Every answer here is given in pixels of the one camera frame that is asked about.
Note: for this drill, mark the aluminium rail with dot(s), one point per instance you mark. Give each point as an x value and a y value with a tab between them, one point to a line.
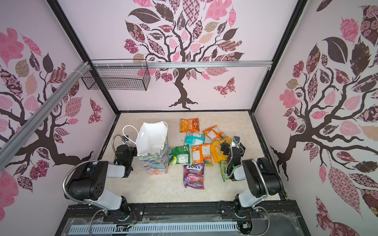
152	65
10	149

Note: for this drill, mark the purple Fox's candy bag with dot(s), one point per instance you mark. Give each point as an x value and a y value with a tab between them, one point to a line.
194	176

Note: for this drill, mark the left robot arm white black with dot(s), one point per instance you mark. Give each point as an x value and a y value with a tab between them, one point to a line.
85	183

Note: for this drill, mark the teal snack packet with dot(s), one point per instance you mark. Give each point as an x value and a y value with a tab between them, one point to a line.
194	138

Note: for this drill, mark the green white snack bag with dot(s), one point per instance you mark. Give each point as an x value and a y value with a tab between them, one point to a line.
179	155

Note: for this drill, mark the black base frame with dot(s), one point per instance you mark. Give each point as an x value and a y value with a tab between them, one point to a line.
269	218

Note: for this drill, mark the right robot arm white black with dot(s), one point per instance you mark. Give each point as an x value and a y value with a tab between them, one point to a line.
262	178

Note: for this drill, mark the patterned paper gift bag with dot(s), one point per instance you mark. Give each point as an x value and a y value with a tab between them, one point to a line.
152	146

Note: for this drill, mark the green Fox's candy bag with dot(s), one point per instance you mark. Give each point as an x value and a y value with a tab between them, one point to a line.
223	167

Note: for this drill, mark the white slotted cable duct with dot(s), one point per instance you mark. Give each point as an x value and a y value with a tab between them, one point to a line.
153	228

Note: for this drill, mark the yellow mango snack bag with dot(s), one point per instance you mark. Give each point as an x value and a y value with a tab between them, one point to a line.
216	152

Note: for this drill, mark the black wire basket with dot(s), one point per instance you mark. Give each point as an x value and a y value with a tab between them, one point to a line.
118	75

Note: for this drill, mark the orange snack packet far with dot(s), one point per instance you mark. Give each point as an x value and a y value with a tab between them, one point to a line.
189	125

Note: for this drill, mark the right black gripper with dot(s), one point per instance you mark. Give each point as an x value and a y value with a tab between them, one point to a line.
226	149

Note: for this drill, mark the orange mango snack bag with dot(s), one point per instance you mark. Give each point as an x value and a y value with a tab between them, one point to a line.
201	154

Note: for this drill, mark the aluminium rail left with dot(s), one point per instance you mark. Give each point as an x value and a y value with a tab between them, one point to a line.
10	149

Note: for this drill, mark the orange white snack packet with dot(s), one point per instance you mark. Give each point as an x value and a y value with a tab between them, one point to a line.
214	134

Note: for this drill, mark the aluminium rail back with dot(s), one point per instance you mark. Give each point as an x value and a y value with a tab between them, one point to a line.
152	65

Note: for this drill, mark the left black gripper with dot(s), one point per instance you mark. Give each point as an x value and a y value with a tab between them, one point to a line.
130	149

